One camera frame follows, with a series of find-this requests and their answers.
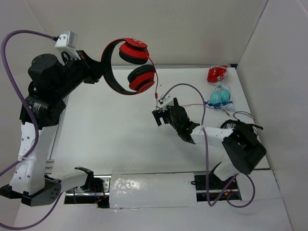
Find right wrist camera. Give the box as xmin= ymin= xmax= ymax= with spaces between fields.
xmin=158 ymin=94 xmax=174 ymax=112

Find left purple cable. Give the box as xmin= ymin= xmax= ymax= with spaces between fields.
xmin=0 ymin=30 xmax=80 ymax=229

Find white taped front panel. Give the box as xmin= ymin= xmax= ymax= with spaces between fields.
xmin=109 ymin=173 xmax=197 ymax=209

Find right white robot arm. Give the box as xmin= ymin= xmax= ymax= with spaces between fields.
xmin=152 ymin=103 xmax=267 ymax=181

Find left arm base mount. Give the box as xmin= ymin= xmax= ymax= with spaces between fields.
xmin=64 ymin=167 xmax=111 ymax=208

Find aluminium table frame rail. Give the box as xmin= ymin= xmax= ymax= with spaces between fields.
xmin=44 ymin=64 xmax=238 ymax=174

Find purple cable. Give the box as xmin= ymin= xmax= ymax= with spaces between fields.
xmin=160 ymin=83 xmax=256 ymax=208
xmin=0 ymin=30 xmax=80 ymax=229

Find black wrapped headphones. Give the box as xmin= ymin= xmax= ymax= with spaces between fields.
xmin=220 ymin=111 xmax=264 ymax=137

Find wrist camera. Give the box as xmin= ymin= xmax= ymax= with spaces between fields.
xmin=54 ymin=31 xmax=77 ymax=50
xmin=158 ymin=94 xmax=174 ymax=112

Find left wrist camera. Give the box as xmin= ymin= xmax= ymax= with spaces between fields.
xmin=54 ymin=31 xmax=77 ymax=50

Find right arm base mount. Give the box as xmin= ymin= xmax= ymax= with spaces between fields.
xmin=191 ymin=164 xmax=241 ymax=202

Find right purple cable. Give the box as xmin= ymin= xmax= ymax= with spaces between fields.
xmin=160 ymin=83 xmax=256 ymax=208

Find teal headphones in bag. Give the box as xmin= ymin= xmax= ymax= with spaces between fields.
xmin=206 ymin=84 xmax=235 ymax=111

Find wrapped red headphones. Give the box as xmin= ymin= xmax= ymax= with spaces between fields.
xmin=207 ymin=65 xmax=228 ymax=83

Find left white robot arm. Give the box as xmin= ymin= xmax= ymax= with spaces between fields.
xmin=0 ymin=51 xmax=105 ymax=206

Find red headphone cable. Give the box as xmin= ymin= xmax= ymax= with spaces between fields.
xmin=146 ymin=54 xmax=231 ymax=117

